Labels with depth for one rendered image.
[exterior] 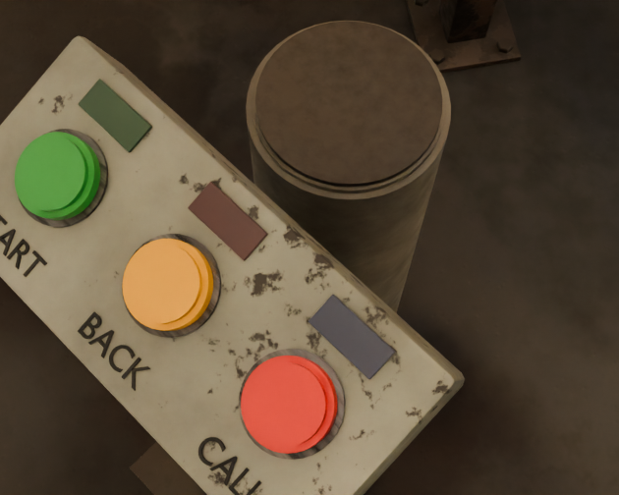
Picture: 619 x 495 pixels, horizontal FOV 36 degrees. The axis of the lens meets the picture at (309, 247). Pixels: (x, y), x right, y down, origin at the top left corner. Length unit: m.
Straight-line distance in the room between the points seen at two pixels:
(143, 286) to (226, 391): 0.06
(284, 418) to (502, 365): 0.67
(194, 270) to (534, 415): 0.68
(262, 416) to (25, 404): 0.68
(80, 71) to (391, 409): 0.21
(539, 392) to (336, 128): 0.57
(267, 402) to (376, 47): 0.25
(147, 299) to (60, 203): 0.06
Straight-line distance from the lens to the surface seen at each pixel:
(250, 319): 0.41
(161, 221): 0.43
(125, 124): 0.44
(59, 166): 0.44
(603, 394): 1.07
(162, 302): 0.41
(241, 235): 0.41
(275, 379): 0.39
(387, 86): 0.56
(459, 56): 1.19
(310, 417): 0.39
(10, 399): 1.07
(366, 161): 0.53
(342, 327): 0.40
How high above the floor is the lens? 0.99
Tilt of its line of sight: 68 degrees down
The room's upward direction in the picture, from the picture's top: straight up
